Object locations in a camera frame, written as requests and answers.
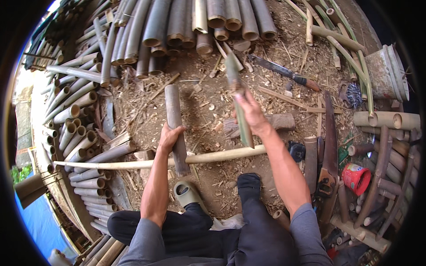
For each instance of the person's right hand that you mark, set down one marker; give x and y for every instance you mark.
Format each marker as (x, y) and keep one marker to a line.
(254, 114)

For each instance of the person's left hand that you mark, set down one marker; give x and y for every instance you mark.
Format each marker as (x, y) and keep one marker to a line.
(168, 138)

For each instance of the person's right fingers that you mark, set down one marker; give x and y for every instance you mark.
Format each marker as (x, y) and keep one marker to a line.
(240, 99)

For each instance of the green split bamboo slat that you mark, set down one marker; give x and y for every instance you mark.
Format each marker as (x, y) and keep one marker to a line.
(246, 133)

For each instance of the grey bamboo tube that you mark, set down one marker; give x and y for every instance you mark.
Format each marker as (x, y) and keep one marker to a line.
(173, 103)

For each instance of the wooden chopping block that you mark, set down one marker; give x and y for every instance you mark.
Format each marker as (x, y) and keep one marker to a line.
(283, 121)

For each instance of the thin bamboo strip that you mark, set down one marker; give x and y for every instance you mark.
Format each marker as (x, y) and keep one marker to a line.
(293, 99)

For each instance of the long pale bamboo pole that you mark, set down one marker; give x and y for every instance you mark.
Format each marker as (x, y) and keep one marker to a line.
(213, 157)

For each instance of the black tape measure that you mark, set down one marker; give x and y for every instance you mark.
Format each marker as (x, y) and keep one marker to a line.
(297, 151)

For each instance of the pile of thick bamboo tubes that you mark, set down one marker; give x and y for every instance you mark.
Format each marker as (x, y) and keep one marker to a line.
(186, 23)

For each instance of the short brown bamboo tube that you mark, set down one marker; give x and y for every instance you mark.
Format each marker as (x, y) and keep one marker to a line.
(310, 163)

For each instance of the rusty hand saw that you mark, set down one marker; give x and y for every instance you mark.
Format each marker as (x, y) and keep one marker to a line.
(330, 133)

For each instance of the grey-green rubber sandal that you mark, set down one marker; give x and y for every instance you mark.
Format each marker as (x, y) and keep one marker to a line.
(188, 194)

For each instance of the bundle of green bamboo stalks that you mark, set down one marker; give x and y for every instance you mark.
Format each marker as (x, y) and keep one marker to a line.
(346, 43)

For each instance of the white plastic bag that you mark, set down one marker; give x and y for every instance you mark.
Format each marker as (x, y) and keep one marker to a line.
(229, 222)

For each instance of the small bamboo stub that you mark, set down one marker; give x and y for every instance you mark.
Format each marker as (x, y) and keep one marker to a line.
(281, 217)

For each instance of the red plastic can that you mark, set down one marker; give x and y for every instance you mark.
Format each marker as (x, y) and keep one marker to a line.
(355, 178)

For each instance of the person's legs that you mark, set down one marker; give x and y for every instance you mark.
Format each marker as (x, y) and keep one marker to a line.
(199, 236)

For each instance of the pale thick bamboo tube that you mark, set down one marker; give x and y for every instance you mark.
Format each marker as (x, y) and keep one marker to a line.
(382, 119)

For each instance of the white plastic bucket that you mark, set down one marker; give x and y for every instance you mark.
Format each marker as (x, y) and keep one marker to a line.
(387, 71)

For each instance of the heap of thin bamboo tubes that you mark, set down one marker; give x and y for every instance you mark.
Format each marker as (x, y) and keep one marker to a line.
(76, 109)

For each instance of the heap of brown bamboo pieces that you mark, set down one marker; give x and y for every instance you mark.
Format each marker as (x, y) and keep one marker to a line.
(386, 179)

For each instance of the person's body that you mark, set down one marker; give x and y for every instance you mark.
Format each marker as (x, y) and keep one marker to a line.
(146, 242)

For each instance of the stack of bamboo poles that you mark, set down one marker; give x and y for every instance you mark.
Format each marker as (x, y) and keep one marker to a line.
(103, 251)

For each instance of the blue tarp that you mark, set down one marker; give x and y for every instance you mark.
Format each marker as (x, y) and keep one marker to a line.
(41, 222)

